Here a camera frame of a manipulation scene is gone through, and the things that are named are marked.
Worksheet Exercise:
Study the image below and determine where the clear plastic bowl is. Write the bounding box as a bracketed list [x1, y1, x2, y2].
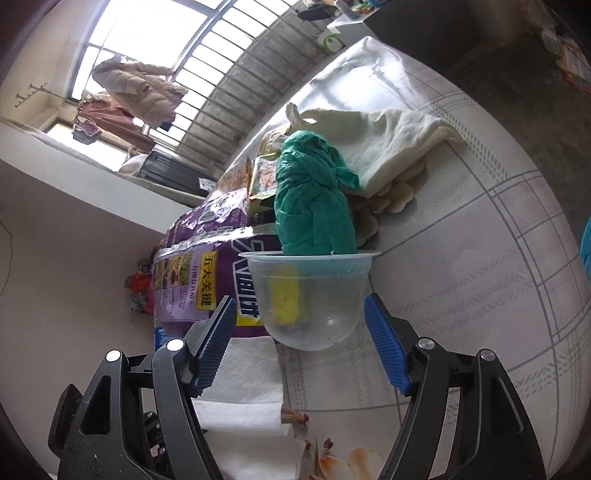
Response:
[242, 251, 377, 351]

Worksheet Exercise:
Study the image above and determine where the blue plastic trash basket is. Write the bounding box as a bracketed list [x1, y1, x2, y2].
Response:
[579, 218, 591, 281]

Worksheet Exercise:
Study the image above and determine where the floor trash pile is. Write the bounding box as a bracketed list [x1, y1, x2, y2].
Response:
[541, 29, 591, 93]

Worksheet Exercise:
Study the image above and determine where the purple food bag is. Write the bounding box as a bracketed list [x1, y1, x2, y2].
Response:
[152, 187, 280, 338]

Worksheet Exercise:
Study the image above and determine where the floral bed sheet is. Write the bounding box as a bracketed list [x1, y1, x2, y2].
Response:
[216, 37, 590, 479]

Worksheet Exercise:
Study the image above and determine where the green plastic bag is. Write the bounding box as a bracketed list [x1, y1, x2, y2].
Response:
[273, 130, 360, 256]

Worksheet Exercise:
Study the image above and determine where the pink hanging garment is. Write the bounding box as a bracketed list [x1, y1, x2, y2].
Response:
[73, 99, 155, 153]

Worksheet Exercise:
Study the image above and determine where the metal window railing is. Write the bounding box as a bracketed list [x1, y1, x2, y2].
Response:
[146, 1, 329, 178]

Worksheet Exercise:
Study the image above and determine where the white tissue cloth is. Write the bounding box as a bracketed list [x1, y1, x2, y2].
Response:
[286, 103, 462, 198]

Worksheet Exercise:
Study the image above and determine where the beige hanging jacket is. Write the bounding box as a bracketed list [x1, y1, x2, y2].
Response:
[91, 56, 188, 131]

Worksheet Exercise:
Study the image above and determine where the dark grey cabinet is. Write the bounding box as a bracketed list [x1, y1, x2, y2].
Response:
[327, 0, 546, 75]

